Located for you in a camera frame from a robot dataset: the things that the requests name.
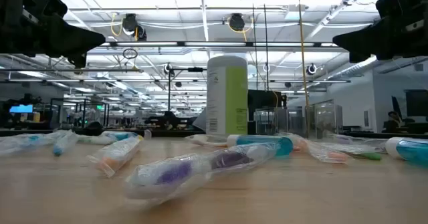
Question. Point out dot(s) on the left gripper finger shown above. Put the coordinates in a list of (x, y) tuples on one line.
[(73, 40), (77, 61)]

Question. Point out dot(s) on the background black robot arm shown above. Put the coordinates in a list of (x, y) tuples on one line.
[(167, 118)]

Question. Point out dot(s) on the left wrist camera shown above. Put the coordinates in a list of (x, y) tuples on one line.
[(50, 3)]

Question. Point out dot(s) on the long ceiling light bar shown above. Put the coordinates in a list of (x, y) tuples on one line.
[(214, 44), (100, 80)]

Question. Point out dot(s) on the teal mouthwash bottle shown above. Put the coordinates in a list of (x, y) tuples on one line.
[(261, 144), (122, 136), (411, 150)]

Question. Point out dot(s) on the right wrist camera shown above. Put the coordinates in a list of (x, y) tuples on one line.
[(393, 1)]

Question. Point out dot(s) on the clear acrylic organizer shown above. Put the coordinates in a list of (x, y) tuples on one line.
[(321, 117)]

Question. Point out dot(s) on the blue-lit computer monitor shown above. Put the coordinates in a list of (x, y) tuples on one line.
[(21, 108)]

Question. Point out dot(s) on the black ceiling rail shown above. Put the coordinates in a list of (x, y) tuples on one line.
[(67, 70)]

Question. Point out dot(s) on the person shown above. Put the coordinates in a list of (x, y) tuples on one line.
[(394, 117)]

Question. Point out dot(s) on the white green wipes canister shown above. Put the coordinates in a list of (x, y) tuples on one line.
[(227, 97)]

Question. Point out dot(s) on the blue toothbrush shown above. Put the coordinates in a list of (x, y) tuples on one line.
[(20, 143), (63, 145)]

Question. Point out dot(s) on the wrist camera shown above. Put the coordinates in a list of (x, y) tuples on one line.
[(393, 1), (50, 3)]

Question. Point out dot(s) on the black computer monitor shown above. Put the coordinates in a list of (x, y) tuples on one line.
[(417, 103)]

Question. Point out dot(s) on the black frame enclosure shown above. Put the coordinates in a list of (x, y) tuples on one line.
[(83, 113)]

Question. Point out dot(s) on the white toothbrush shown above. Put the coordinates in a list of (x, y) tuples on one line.
[(92, 139)]

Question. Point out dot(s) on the black dome object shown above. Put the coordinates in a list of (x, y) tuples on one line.
[(93, 127)]

